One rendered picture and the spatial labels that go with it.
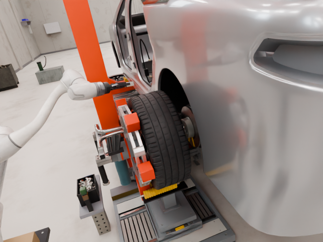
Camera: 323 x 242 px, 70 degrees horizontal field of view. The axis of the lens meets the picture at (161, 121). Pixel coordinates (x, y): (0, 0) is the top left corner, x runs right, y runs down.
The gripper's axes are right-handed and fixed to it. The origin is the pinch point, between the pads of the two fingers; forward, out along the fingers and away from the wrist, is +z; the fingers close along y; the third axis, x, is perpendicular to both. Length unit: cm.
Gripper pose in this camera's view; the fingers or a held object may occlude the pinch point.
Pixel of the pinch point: (129, 84)
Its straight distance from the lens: 162.6
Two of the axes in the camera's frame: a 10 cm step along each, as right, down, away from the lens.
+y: 6.0, -1.5, -7.9
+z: 7.5, -2.3, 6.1
